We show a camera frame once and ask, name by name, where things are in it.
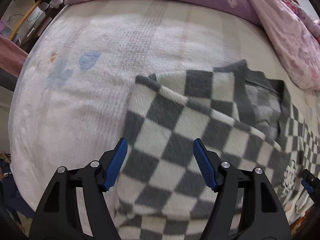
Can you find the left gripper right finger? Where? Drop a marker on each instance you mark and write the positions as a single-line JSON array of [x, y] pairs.
[[262, 215]]

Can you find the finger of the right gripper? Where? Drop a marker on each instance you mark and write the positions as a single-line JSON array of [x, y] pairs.
[[311, 184]]

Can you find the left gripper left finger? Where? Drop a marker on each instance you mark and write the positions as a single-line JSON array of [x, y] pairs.
[[57, 214]]

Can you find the grey white checkered cardigan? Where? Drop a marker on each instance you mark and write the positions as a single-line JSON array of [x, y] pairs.
[[198, 138]]

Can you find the wooden clothes rack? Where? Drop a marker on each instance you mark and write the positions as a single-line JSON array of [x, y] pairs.
[[23, 19]]

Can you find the floral white bed sheet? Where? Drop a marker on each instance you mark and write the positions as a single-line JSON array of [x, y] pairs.
[[70, 98]]

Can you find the purple floral quilt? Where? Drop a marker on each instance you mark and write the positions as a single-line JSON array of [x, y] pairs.
[[292, 32]]

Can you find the pink striped towel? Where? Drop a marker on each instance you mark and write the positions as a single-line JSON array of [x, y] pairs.
[[12, 57]]

